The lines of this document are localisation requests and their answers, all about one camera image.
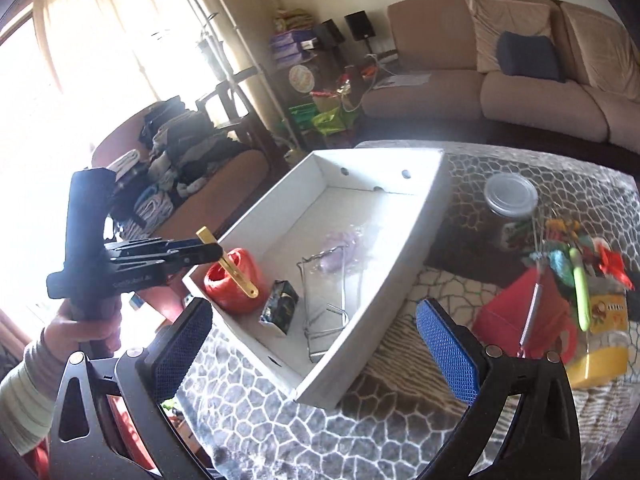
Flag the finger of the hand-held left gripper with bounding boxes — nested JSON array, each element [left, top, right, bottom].
[[105, 238, 203, 255], [107, 243, 224, 268]]

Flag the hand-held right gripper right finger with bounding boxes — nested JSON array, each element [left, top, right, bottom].
[[415, 298, 583, 480]]

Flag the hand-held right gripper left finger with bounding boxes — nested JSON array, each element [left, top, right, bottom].
[[48, 297, 213, 480]]

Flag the brass bar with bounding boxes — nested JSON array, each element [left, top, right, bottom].
[[196, 227, 260, 298]]

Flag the red plastic twine roll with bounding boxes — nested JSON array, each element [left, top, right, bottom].
[[203, 247, 264, 316]]

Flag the black tissue pack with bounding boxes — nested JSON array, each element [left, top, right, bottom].
[[259, 280, 300, 336]]

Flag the metal wire rack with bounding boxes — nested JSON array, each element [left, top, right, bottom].
[[296, 244, 361, 363]]

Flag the white cardboard box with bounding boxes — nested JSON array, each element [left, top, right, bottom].
[[181, 148, 452, 409]]

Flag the clear round plastic container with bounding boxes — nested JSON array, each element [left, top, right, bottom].
[[482, 174, 540, 251]]

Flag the person's left hand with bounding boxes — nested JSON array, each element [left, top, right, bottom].
[[42, 305, 123, 357]]

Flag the metal coil rod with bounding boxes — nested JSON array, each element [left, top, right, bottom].
[[520, 280, 543, 358]]

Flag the brown armchair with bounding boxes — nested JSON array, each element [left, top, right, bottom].
[[90, 105, 273, 311]]

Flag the pile of clothes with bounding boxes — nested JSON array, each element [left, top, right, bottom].
[[102, 95, 246, 238]]

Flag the teal and white item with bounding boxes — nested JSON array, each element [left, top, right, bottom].
[[542, 250, 573, 286]]

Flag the yellow-lidded plastic jar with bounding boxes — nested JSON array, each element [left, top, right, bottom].
[[565, 290, 631, 391]]

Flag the purple item in plastic wrap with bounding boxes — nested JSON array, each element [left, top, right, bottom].
[[312, 225, 381, 273]]

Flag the dark wooden chair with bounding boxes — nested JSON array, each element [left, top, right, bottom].
[[195, 80, 261, 151]]

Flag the yellow plastic item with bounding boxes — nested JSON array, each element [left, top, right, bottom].
[[545, 217, 581, 236]]

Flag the green plastic bags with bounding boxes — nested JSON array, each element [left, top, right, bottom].
[[290, 102, 358, 133]]

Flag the sheer window curtain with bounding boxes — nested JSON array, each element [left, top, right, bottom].
[[30, 0, 241, 126]]

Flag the round printed tin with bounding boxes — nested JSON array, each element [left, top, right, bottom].
[[288, 64, 315, 93]]

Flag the stack of purple boxes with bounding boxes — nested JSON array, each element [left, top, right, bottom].
[[270, 30, 318, 61]]

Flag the black speaker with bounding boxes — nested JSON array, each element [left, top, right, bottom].
[[314, 19, 346, 51], [344, 10, 375, 41]]

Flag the beige sofa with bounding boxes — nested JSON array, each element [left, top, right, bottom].
[[360, 0, 640, 153]]

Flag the papers on sofa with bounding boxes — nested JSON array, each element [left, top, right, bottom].
[[374, 72, 432, 90]]

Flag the dark blue cushion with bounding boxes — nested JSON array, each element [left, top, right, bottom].
[[496, 31, 566, 82]]

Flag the beige sofa cushion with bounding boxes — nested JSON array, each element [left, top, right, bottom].
[[560, 2, 640, 101], [465, 0, 553, 73]]

